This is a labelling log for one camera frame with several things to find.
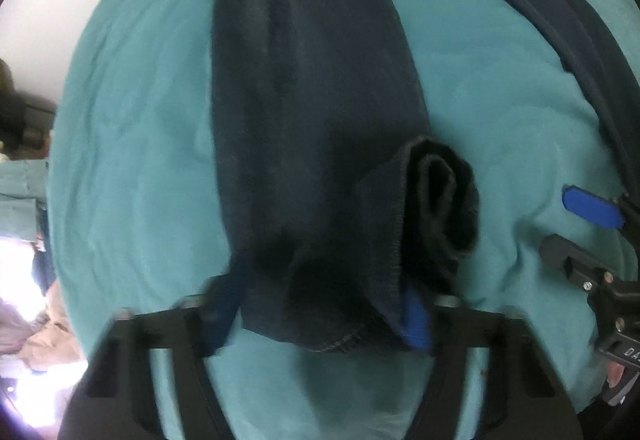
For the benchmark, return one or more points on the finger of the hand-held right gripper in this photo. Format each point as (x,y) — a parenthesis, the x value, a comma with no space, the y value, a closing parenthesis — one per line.
(567,254)
(592,207)

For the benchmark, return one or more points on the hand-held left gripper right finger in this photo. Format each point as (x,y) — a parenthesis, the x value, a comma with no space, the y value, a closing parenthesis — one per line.
(416,322)

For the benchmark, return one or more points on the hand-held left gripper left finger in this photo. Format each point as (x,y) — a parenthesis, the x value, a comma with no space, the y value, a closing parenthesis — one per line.
(224,315)

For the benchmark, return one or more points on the dark blue denim pants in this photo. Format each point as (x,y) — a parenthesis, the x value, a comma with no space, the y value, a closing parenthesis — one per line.
(310,130)

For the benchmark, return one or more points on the person's right hand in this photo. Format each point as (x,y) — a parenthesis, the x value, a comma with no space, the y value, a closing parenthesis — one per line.
(615,375)

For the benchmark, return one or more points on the teal bed sheet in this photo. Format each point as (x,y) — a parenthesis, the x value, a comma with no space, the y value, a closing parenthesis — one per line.
(140,160)

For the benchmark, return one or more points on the beige cloth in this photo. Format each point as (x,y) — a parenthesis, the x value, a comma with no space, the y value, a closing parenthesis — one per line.
(42,335)

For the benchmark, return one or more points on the teal folded cloth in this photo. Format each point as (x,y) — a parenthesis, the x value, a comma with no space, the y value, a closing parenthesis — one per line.
(20,200)

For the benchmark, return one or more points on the dark furniture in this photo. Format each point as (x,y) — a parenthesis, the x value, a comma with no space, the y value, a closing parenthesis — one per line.
(25,123)

